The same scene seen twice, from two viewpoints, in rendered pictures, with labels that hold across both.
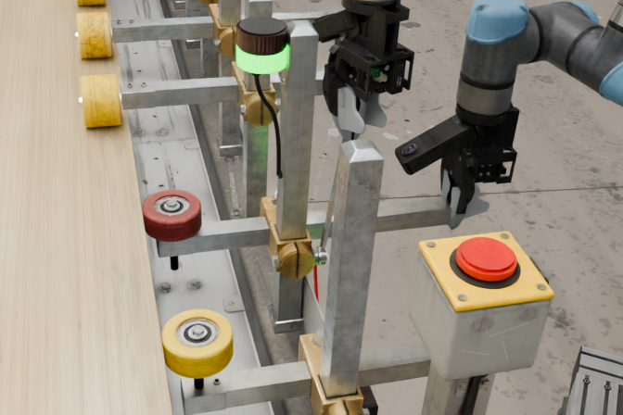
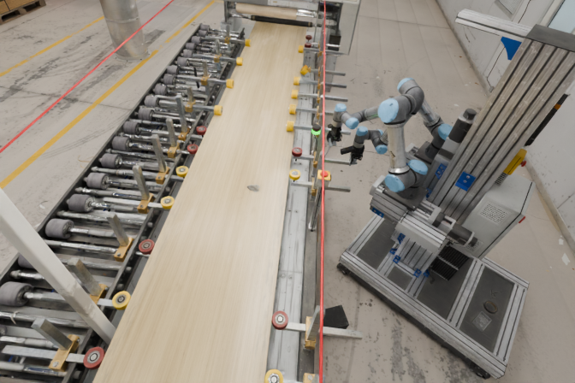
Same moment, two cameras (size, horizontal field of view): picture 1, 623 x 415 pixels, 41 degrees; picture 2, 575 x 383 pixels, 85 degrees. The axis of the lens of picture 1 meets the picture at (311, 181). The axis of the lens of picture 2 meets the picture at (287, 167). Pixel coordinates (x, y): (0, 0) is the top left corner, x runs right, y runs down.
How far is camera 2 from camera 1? 1.28 m
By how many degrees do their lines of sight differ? 17
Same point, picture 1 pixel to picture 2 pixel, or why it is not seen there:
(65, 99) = (283, 122)
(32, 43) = (280, 107)
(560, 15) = (374, 132)
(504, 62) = (360, 139)
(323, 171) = (347, 138)
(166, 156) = (303, 133)
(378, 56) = (334, 135)
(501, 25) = (360, 132)
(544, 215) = not seen: hidden behind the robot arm
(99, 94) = (289, 125)
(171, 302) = (295, 166)
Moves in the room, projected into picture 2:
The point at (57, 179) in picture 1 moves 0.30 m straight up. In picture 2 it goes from (279, 140) to (281, 108)
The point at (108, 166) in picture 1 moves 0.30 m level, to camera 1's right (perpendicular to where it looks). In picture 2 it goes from (288, 139) to (324, 150)
